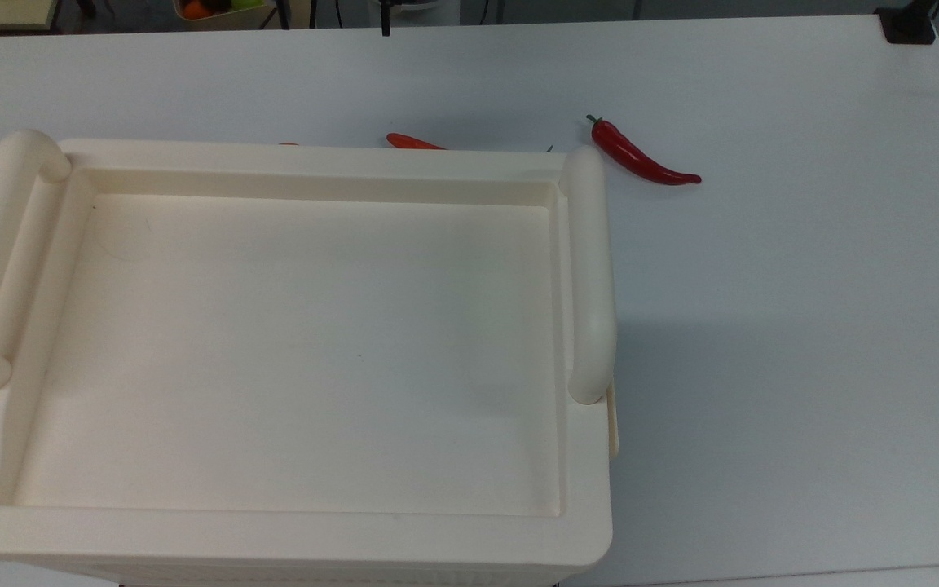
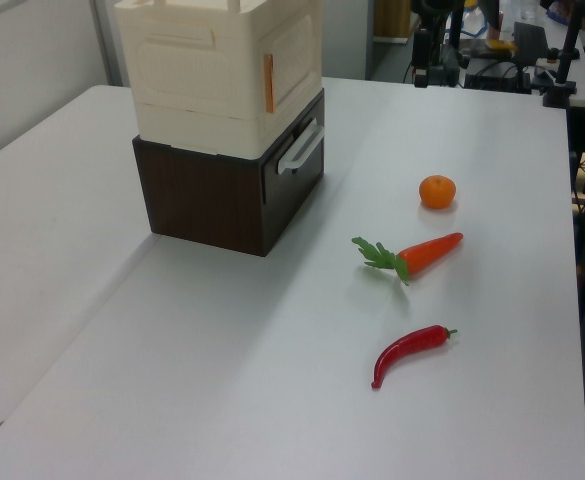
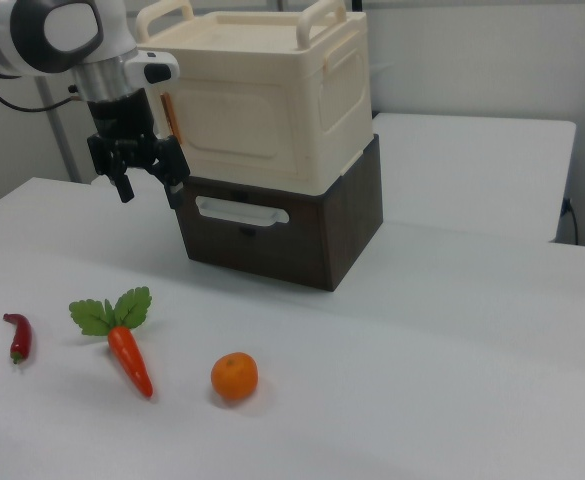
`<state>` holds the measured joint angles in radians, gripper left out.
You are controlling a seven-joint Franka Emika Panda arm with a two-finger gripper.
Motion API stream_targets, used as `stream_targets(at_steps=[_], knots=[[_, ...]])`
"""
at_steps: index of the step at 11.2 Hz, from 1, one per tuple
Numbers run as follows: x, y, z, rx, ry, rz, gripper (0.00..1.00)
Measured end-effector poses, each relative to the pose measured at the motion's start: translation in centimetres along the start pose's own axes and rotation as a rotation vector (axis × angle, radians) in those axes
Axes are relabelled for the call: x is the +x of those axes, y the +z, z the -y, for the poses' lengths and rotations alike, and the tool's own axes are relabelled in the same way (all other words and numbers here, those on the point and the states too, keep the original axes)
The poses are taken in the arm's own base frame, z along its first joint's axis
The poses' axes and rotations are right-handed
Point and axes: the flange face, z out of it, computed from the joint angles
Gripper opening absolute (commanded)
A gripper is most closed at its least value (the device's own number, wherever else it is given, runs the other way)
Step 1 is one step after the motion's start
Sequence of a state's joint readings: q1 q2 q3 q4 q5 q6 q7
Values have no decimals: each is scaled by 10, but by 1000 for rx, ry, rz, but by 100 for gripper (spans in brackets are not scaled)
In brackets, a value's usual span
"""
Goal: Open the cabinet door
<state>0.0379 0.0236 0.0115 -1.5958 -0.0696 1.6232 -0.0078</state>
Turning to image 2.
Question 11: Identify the orange toy mandarin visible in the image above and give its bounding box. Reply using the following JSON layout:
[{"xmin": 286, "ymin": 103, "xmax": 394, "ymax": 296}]
[{"xmin": 418, "ymin": 174, "xmax": 458, "ymax": 210}]

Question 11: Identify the red toy chili pepper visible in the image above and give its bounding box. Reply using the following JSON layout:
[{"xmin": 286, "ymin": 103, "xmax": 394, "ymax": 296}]
[{"xmin": 370, "ymin": 324, "xmax": 459, "ymax": 391}]

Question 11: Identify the cream cabinet door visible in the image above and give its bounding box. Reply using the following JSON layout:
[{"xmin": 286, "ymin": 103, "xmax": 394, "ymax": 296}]
[{"xmin": 260, "ymin": 8, "xmax": 323, "ymax": 117}]

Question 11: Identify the black equipment box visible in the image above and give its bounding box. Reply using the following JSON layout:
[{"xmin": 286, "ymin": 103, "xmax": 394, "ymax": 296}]
[{"xmin": 464, "ymin": 59, "xmax": 532, "ymax": 95}]

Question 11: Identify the cream plastic toy cabinet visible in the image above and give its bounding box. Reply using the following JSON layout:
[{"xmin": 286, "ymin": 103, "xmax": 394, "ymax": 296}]
[{"xmin": 114, "ymin": 0, "xmax": 326, "ymax": 161}]

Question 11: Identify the black camera stand pole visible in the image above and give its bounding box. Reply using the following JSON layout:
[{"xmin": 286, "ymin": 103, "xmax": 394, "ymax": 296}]
[{"xmin": 541, "ymin": 0, "xmax": 585, "ymax": 110}]

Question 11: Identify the copper door handle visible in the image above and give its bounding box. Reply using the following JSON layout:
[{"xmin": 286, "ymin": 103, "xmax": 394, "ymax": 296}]
[{"xmin": 263, "ymin": 53, "xmax": 276, "ymax": 115}]

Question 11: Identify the tan wooden panel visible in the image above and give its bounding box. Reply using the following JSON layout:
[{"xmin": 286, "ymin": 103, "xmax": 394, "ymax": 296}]
[{"xmin": 373, "ymin": 0, "xmax": 420, "ymax": 45}]

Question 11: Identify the toy carrot with green leaves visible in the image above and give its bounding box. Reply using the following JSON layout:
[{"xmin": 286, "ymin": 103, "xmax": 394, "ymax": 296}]
[{"xmin": 350, "ymin": 231, "xmax": 465, "ymax": 287}]

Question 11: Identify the white drawer handle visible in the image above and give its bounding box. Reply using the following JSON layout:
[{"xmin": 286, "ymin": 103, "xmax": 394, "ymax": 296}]
[{"xmin": 276, "ymin": 117, "xmax": 326, "ymax": 176}]

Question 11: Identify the dark grey tilted panel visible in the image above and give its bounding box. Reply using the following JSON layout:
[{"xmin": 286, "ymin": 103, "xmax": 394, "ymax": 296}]
[{"xmin": 513, "ymin": 21, "xmax": 548, "ymax": 69}]

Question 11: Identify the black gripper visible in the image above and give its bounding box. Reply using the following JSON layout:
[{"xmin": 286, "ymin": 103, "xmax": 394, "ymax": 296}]
[{"xmin": 411, "ymin": 0, "xmax": 461, "ymax": 89}]

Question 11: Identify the dark brown wooden drawer box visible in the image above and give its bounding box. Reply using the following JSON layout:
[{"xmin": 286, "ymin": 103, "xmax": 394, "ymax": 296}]
[{"xmin": 131, "ymin": 89, "xmax": 327, "ymax": 259}]

